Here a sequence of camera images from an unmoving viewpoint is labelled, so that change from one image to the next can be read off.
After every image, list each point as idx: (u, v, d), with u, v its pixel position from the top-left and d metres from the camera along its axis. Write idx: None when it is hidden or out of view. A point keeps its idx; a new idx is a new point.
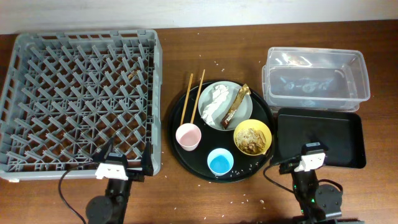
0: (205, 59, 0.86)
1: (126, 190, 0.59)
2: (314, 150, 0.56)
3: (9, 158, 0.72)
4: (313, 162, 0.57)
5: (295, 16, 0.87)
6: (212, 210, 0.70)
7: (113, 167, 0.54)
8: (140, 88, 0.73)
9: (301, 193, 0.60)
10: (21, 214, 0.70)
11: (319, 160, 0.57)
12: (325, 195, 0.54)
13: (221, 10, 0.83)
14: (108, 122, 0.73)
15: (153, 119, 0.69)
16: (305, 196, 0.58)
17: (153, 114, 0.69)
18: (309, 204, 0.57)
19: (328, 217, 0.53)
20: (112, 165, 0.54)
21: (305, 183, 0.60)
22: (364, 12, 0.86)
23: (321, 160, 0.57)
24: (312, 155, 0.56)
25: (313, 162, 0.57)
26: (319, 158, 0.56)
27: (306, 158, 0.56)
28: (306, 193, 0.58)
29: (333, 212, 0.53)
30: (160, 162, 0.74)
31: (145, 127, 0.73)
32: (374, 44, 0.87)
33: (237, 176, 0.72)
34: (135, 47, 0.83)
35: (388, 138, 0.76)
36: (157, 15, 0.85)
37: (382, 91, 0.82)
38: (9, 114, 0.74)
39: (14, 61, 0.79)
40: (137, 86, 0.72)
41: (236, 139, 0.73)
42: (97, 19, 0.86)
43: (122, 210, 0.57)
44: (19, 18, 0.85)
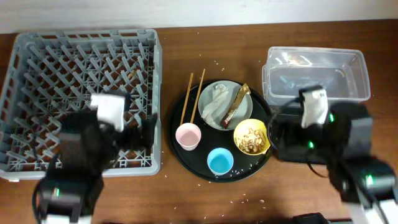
0: (205, 58, 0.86)
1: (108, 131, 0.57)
2: (351, 108, 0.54)
3: (9, 158, 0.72)
4: (324, 106, 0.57)
5: (295, 15, 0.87)
6: (212, 210, 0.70)
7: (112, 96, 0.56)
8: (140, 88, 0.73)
9: (336, 167, 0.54)
10: (22, 214, 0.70)
11: (322, 114, 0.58)
12: (359, 129, 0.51)
13: (221, 10, 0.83)
14: None
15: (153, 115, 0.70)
16: (344, 163, 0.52)
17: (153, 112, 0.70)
18: (351, 144, 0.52)
19: (380, 179, 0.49)
20: (111, 98, 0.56)
21: (333, 147, 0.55)
22: (365, 11, 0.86)
23: (324, 96, 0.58)
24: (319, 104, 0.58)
25: (321, 101, 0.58)
26: (321, 94, 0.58)
27: (309, 95, 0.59)
28: (346, 164, 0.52)
29: (385, 186, 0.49)
30: (159, 162, 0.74)
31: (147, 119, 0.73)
32: (374, 43, 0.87)
33: (237, 175, 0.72)
34: (135, 46, 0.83)
35: (388, 137, 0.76)
36: (157, 15, 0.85)
37: (383, 91, 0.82)
38: (9, 113, 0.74)
39: (14, 61, 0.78)
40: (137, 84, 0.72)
41: (236, 139, 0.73)
42: (96, 18, 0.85)
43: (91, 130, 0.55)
44: (18, 18, 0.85)
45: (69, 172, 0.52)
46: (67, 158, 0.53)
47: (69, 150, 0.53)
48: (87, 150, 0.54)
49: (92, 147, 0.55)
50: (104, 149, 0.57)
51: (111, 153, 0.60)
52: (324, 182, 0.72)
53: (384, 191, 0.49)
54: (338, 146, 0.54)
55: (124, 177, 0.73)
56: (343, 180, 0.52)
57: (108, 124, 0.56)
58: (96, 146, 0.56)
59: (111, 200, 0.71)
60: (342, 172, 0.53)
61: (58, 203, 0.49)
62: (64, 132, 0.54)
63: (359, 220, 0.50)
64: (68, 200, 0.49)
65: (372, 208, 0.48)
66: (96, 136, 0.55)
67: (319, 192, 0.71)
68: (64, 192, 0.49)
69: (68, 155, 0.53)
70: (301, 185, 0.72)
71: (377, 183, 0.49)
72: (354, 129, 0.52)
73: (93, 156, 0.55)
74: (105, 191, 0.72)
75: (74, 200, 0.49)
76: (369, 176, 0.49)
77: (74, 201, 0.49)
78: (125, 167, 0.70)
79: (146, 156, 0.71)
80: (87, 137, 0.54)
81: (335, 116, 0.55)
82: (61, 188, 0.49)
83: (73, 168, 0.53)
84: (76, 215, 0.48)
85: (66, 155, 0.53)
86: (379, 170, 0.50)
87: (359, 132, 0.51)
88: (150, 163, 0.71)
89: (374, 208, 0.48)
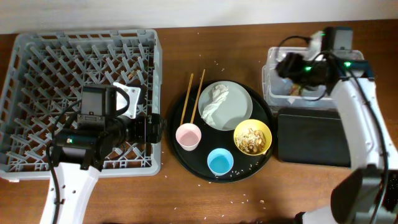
0: (205, 59, 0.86)
1: (111, 109, 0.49)
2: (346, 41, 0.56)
3: (9, 158, 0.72)
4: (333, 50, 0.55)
5: (295, 15, 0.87)
6: (212, 210, 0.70)
7: (131, 87, 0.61)
8: (140, 74, 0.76)
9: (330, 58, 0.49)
10: (22, 214, 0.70)
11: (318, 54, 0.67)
12: (341, 39, 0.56)
13: (221, 10, 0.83)
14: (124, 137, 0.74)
15: (153, 101, 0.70)
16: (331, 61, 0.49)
17: (153, 99, 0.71)
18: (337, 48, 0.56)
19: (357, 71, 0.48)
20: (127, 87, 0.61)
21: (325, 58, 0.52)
22: (364, 12, 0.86)
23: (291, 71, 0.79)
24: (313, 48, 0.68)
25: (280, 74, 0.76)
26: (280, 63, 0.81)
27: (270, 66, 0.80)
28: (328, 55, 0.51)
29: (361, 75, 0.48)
30: (159, 162, 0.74)
31: (145, 111, 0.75)
32: (375, 43, 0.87)
33: (237, 175, 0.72)
34: (135, 47, 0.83)
35: None
36: (157, 15, 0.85)
37: (382, 91, 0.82)
38: (9, 113, 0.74)
39: (14, 61, 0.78)
40: (138, 71, 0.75)
41: (236, 139, 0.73)
42: (96, 18, 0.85)
43: (95, 104, 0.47)
44: (19, 18, 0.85)
45: (88, 127, 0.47)
46: (84, 116, 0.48)
47: (86, 104, 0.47)
48: (102, 112, 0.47)
49: (105, 111, 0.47)
50: (112, 122, 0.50)
51: (120, 130, 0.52)
52: (324, 182, 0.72)
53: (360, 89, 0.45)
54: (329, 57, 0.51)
55: (125, 177, 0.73)
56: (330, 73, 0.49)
57: (124, 109, 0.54)
58: (107, 111, 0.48)
59: (111, 201, 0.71)
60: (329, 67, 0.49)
61: (70, 152, 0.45)
62: (86, 88, 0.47)
63: (341, 107, 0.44)
64: (80, 148, 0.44)
65: (350, 81, 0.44)
66: (112, 104, 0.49)
67: (319, 193, 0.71)
68: (78, 140, 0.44)
69: (87, 113, 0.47)
70: (301, 186, 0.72)
71: (351, 68, 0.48)
72: (339, 35, 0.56)
73: (102, 117, 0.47)
74: (106, 192, 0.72)
75: (86, 149, 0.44)
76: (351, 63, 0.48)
77: (84, 150, 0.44)
78: (125, 168, 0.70)
79: (146, 157, 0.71)
80: (107, 98, 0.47)
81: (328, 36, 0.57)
82: (76, 135, 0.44)
83: (91, 123, 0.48)
84: (89, 163, 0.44)
85: (83, 109, 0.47)
86: (357, 66, 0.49)
87: (344, 40, 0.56)
88: (150, 163, 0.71)
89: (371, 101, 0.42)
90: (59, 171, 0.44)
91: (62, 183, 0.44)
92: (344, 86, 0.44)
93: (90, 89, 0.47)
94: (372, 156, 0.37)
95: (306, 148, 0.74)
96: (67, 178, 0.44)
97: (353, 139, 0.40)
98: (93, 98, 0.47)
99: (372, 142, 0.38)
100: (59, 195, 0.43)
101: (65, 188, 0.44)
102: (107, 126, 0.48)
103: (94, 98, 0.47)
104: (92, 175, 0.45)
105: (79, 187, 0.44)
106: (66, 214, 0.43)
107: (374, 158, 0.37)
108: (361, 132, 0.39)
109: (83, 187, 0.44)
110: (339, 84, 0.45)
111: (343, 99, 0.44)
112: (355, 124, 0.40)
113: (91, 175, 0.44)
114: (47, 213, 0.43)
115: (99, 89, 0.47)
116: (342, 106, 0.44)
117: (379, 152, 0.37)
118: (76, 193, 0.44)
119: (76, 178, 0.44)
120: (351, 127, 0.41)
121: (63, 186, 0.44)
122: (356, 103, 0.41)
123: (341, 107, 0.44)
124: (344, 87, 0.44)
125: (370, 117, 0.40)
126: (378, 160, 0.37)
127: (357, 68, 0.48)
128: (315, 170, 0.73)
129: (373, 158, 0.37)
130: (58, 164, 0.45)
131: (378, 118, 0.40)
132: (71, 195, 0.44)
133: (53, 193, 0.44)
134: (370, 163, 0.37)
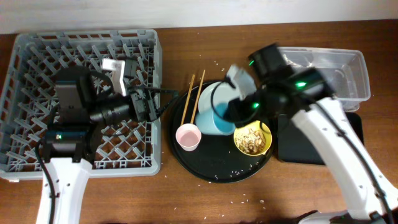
0: (205, 59, 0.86)
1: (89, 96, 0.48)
2: (273, 61, 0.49)
3: (9, 158, 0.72)
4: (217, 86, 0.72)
5: (295, 15, 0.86)
6: (212, 210, 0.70)
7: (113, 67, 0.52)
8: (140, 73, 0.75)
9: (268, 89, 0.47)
10: (22, 214, 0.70)
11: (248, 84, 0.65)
12: (273, 55, 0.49)
13: (221, 10, 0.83)
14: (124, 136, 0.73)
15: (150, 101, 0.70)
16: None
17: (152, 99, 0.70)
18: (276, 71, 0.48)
19: (311, 88, 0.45)
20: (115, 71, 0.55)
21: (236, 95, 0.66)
22: (365, 12, 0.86)
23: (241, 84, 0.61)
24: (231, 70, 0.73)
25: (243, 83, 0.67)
26: None
27: None
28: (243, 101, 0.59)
29: (319, 89, 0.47)
30: (159, 162, 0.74)
31: None
32: (375, 44, 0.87)
33: (237, 176, 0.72)
34: (135, 47, 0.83)
35: (389, 137, 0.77)
36: (157, 15, 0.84)
37: (382, 91, 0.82)
38: (9, 113, 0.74)
39: (14, 61, 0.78)
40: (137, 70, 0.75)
41: (236, 139, 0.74)
42: (96, 18, 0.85)
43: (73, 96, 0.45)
44: (19, 18, 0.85)
45: (71, 122, 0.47)
46: (64, 111, 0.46)
47: (64, 99, 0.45)
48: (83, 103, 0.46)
49: (84, 99, 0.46)
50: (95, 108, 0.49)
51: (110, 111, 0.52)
52: None
53: (316, 98, 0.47)
54: (265, 76, 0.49)
55: (124, 177, 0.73)
56: (278, 95, 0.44)
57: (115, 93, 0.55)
58: (86, 98, 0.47)
59: (111, 201, 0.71)
60: (277, 89, 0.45)
61: (61, 148, 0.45)
62: (60, 81, 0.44)
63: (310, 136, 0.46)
64: (69, 143, 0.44)
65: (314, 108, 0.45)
66: (89, 89, 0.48)
67: None
68: (66, 135, 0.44)
69: (67, 107, 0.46)
70: (301, 186, 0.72)
71: (311, 82, 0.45)
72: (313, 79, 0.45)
73: (84, 110, 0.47)
74: (105, 192, 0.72)
75: (75, 143, 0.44)
76: (267, 94, 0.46)
77: (74, 144, 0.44)
78: (125, 167, 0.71)
79: (146, 156, 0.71)
80: (83, 87, 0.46)
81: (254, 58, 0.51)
82: (64, 132, 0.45)
83: (73, 117, 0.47)
84: (80, 155, 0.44)
85: (62, 103, 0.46)
86: (313, 80, 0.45)
87: (276, 56, 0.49)
88: (150, 163, 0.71)
89: (312, 109, 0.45)
90: (51, 167, 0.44)
91: (56, 177, 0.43)
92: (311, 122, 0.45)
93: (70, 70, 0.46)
94: (370, 198, 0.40)
95: (307, 149, 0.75)
96: (60, 172, 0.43)
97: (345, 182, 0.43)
98: (68, 91, 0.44)
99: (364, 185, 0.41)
100: (54, 190, 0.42)
101: (59, 182, 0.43)
102: (90, 115, 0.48)
103: (69, 91, 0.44)
104: (84, 167, 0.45)
105: (73, 179, 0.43)
106: (62, 208, 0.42)
107: (364, 193, 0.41)
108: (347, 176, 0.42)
109: (78, 180, 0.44)
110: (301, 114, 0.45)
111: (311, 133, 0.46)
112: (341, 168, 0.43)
113: (83, 167, 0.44)
114: (42, 209, 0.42)
115: (72, 80, 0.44)
116: (313, 137, 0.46)
117: (375, 191, 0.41)
118: (70, 185, 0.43)
119: (69, 171, 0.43)
120: (330, 157, 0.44)
121: (57, 180, 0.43)
122: (333, 136, 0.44)
123: (317, 147, 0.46)
124: (313, 128, 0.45)
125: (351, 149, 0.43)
126: (379, 203, 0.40)
127: (309, 84, 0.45)
128: (315, 170, 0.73)
129: (376, 204, 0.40)
130: (50, 160, 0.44)
131: (356, 146, 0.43)
132: (66, 189, 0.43)
133: (46, 188, 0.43)
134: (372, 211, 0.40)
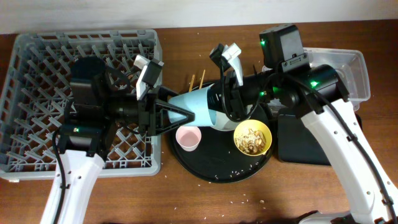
0: (205, 59, 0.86)
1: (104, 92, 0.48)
2: (288, 47, 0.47)
3: (9, 158, 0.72)
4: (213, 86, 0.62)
5: (295, 15, 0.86)
6: (212, 210, 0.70)
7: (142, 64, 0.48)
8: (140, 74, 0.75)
9: (280, 83, 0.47)
10: (22, 214, 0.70)
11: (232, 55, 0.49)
12: (290, 43, 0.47)
13: (221, 9, 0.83)
14: (123, 136, 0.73)
15: None
16: (247, 98, 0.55)
17: None
18: (290, 60, 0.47)
19: (325, 86, 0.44)
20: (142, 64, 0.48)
21: (229, 83, 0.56)
22: (365, 12, 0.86)
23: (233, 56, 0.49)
24: (227, 50, 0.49)
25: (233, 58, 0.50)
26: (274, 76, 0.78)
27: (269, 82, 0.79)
28: (246, 91, 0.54)
29: (332, 89, 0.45)
30: (160, 162, 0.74)
31: None
32: (375, 44, 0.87)
33: (237, 176, 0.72)
34: (135, 47, 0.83)
35: (388, 137, 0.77)
36: (157, 15, 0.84)
37: (382, 91, 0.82)
38: (9, 114, 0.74)
39: (14, 61, 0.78)
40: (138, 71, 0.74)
41: (236, 139, 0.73)
42: (96, 18, 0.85)
43: (87, 94, 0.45)
44: (19, 18, 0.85)
45: (86, 118, 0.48)
46: (79, 105, 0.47)
47: (79, 96, 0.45)
48: (98, 100, 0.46)
49: (99, 94, 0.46)
50: (111, 104, 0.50)
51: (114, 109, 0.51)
52: (324, 182, 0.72)
53: (329, 97, 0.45)
54: (278, 66, 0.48)
55: (125, 177, 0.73)
56: (290, 93, 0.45)
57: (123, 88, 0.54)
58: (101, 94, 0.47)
59: (111, 201, 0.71)
60: (288, 85, 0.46)
61: (78, 142, 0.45)
62: (74, 78, 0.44)
63: (317, 135, 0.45)
64: (85, 137, 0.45)
65: (326, 107, 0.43)
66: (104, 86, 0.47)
67: (319, 193, 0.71)
68: (83, 130, 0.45)
69: (82, 102, 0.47)
70: (301, 186, 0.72)
71: (323, 79, 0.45)
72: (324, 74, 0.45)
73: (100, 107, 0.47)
74: (105, 192, 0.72)
75: (90, 137, 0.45)
76: (278, 88, 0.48)
77: (89, 139, 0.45)
78: (125, 167, 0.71)
79: (146, 157, 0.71)
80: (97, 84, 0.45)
81: (268, 41, 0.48)
82: (81, 126, 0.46)
83: (88, 112, 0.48)
84: (94, 150, 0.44)
85: (79, 99, 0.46)
86: (325, 78, 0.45)
87: (293, 45, 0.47)
88: (150, 163, 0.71)
89: (323, 111, 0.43)
90: (65, 158, 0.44)
91: (68, 168, 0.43)
92: (319, 122, 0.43)
93: (84, 63, 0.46)
94: (377, 206, 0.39)
95: (306, 149, 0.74)
96: (73, 163, 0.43)
97: (350, 187, 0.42)
98: (83, 88, 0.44)
99: (371, 191, 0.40)
100: (64, 180, 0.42)
101: (70, 173, 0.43)
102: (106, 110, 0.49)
103: (84, 88, 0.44)
104: (97, 163, 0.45)
105: (84, 173, 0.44)
106: (71, 203, 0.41)
107: (372, 200, 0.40)
108: (354, 181, 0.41)
109: (89, 174, 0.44)
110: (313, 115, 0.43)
111: (318, 132, 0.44)
112: (347, 173, 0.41)
113: (95, 162, 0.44)
114: (51, 200, 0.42)
115: (86, 79, 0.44)
116: (320, 137, 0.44)
117: (383, 199, 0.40)
118: (81, 178, 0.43)
119: (81, 164, 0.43)
120: (336, 160, 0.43)
121: (69, 172, 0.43)
122: (342, 139, 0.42)
123: (325, 148, 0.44)
124: (321, 128, 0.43)
125: (358, 154, 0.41)
126: (385, 210, 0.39)
127: (321, 83, 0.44)
128: (314, 170, 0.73)
129: (382, 211, 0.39)
130: (64, 151, 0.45)
131: (366, 151, 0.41)
132: (76, 182, 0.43)
133: (58, 179, 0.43)
134: (377, 219, 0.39)
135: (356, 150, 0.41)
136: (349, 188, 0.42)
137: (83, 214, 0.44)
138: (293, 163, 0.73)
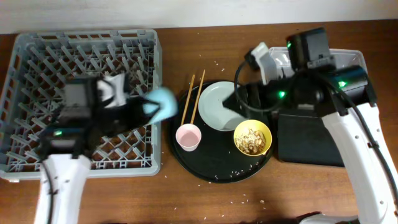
0: (205, 59, 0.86)
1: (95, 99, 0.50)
2: (316, 46, 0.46)
3: (9, 158, 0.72)
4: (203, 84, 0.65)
5: (295, 15, 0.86)
6: (212, 210, 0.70)
7: None
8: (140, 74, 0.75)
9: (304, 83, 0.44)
10: (22, 214, 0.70)
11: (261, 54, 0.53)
12: (318, 43, 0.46)
13: (221, 9, 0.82)
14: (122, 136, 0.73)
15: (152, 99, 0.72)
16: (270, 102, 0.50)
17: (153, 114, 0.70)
18: (315, 60, 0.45)
19: (352, 86, 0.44)
20: None
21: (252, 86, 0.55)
22: (365, 12, 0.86)
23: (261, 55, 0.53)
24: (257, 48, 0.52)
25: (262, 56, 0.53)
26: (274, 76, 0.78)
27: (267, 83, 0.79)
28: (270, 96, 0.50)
29: (359, 91, 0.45)
30: (159, 162, 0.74)
31: None
32: (375, 44, 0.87)
33: (237, 176, 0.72)
34: (135, 47, 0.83)
35: (389, 137, 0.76)
36: (158, 15, 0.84)
37: (382, 91, 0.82)
38: (9, 113, 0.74)
39: (14, 61, 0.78)
40: (138, 71, 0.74)
41: (236, 139, 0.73)
42: (96, 18, 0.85)
43: (79, 97, 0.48)
44: (19, 18, 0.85)
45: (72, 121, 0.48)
46: (68, 109, 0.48)
47: (72, 98, 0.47)
48: (87, 102, 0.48)
49: (90, 99, 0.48)
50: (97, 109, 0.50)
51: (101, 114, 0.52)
52: (324, 182, 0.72)
53: (353, 99, 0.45)
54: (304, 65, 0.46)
55: (124, 177, 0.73)
56: (315, 89, 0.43)
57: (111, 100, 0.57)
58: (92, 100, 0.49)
59: (111, 201, 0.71)
60: (313, 83, 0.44)
61: (60, 145, 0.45)
62: (69, 81, 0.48)
63: (336, 137, 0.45)
64: (69, 139, 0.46)
65: (351, 112, 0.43)
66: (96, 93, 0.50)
67: (319, 193, 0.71)
68: (66, 132, 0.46)
69: (72, 106, 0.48)
70: (301, 186, 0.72)
71: (351, 80, 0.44)
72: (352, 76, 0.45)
73: (87, 109, 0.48)
74: (105, 192, 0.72)
75: (74, 138, 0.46)
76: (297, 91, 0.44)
77: (73, 140, 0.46)
78: (125, 168, 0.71)
79: (146, 157, 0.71)
80: (90, 88, 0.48)
81: (294, 42, 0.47)
82: (64, 129, 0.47)
83: (76, 116, 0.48)
84: (79, 151, 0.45)
85: (69, 102, 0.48)
86: (352, 79, 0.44)
87: (321, 46, 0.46)
88: (150, 163, 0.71)
89: (347, 113, 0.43)
90: (50, 163, 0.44)
91: (55, 173, 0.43)
92: (342, 126, 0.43)
93: None
94: (388, 216, 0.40)
95: (307, 149, 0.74)
96: (59, 168, 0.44)
97: (364, 193, 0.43)
98: (76, 89, 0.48)
99: (385, 201, 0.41)
100: (52, 186, 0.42)
101: (58, 178, 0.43)
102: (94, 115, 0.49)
103: (76, 89, 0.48)
104: (83, 164, 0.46)
105: (71, 176, 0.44)
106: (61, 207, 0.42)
107: (384, 210, 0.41)
108: (369, 189, 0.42)
109: (75, 177, 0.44)
110: (335, 117, 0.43)
111: (339, 134, 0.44)
112: (364, 180, 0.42)
113: (80, 165, 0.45)
114: (41, 206, 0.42)
115: (81, 81, 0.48)
116: (340, 139, 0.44)
117: (395, 210, 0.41)
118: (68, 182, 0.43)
119: (67, 168, 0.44)
120: (354, 165, 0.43)
121: (56, 177, 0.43)
122: (362, 144, 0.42)
123: (342, 150, 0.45)
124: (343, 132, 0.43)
125: (378, 162, 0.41)
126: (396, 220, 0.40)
127: (349, 84, 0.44)
128: (315, 170, 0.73)
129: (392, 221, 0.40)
130: (48, 157, 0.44)
131: (386, 162, 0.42)
132: (64, 185, 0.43)
133: (45, 185, 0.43)
134: None
135: (375, 158, 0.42)
136: (364, 195, 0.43)
137: (76, 213, 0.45)
138: (294, 163, 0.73)
